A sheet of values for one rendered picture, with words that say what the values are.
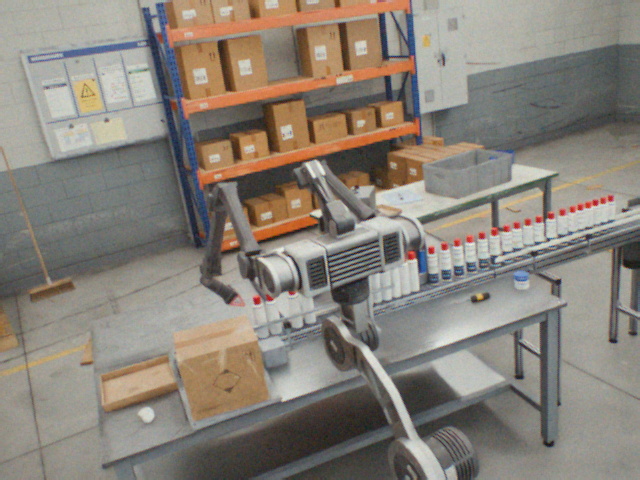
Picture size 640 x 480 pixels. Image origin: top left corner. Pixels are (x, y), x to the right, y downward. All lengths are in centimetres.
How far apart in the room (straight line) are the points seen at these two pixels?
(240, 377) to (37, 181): 474
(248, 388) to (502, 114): 749
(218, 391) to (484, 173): 306
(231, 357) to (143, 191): 479
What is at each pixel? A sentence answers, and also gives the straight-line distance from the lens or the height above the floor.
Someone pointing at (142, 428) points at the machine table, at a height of 83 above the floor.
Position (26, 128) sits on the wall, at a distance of 676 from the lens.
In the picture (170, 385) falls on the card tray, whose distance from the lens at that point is 272.
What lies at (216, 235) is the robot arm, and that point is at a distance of 252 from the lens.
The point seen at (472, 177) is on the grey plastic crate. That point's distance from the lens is 477.
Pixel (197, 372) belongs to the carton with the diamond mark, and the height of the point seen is 105.
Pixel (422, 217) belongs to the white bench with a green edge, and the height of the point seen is 79.
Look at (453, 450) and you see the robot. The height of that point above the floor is 95.
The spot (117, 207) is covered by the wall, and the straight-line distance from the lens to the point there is 697.
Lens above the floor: 222
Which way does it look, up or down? 21 degrees down
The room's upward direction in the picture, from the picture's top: 8 degrees counter-clockwise
